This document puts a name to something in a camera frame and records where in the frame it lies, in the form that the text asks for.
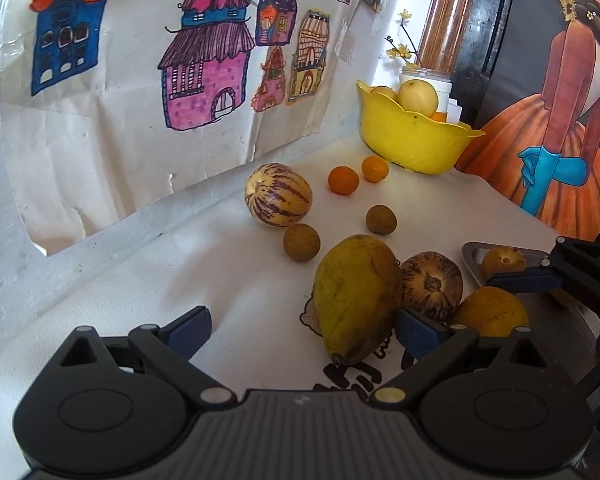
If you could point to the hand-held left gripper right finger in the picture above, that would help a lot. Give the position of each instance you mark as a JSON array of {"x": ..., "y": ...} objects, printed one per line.
[{"x": 417, "y": 332}]

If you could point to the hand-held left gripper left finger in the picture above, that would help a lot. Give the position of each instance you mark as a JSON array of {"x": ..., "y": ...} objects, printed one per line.
[{"x": 190, "y": 332}]

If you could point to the golden brown kiwi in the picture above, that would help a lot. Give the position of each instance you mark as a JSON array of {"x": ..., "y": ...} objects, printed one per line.
[{"x": 502, "y": 259}]

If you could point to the yellow oval fruit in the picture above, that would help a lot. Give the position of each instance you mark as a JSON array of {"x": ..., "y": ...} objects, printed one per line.
[{"x": 490, "y": 310}]

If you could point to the brown striped melon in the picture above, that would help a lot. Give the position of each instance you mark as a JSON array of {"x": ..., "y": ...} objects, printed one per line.
[{"x": 430, "y": 285}]

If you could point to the metal tray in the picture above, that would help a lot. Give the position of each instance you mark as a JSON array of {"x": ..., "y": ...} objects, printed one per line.
[{"x": 472, "y": 255}]

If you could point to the yellow-green mango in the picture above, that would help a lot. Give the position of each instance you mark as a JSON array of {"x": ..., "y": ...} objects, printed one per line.
[{"x": 355, "y": 300}]

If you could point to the brown round fruit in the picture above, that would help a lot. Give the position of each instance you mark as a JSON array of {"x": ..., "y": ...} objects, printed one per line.
[
  {"x": 381, "y": 219},
  {"x": 301, "y": 242}
]

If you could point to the small orange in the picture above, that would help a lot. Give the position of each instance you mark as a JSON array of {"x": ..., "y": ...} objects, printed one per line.
[
  {"x": 343, "y": 180},
  {"x": 375, "y": 168}
]

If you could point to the white printed tablecloth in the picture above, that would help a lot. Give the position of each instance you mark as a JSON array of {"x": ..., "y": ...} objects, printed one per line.
[{"x": 220, "y": 280}]

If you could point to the purple striped pepino melon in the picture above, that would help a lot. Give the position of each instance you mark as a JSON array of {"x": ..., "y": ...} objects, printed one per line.
[{"x": 277, "y": 195}]

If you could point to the girl painting poster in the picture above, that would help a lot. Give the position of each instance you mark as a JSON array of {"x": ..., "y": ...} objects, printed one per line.
[{"x": 555, "y": 110}]

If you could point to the yellow plastic bowl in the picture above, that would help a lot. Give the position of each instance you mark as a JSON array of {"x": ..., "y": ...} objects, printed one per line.
[{"x": 405, "y": 145}]

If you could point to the orange fruit in bowl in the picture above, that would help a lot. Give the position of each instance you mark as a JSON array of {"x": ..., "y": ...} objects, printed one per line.
[{"x": 438, "y": 117}]

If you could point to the small white box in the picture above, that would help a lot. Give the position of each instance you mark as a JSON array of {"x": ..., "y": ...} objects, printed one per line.
[{"x": 454, "y": 110}]

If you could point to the house drawings paper poster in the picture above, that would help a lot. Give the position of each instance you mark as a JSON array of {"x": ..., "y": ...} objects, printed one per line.
[{"x": 130, "y": 135}]

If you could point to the yellow apple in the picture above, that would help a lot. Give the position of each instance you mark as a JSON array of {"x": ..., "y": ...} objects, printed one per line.
[{"x": 417, "y": 97}]

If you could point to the white plastic jar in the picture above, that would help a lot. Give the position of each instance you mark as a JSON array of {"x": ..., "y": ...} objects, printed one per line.
[{"x": 430, "y": 74}]

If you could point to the pale yellow fruit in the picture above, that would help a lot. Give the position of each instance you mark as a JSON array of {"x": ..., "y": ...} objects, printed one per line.
[{"x": 384, "y": 93}]

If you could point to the brown wooden post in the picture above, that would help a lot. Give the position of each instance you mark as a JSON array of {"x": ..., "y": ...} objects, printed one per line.
[{"x": 450, "y": 10}]

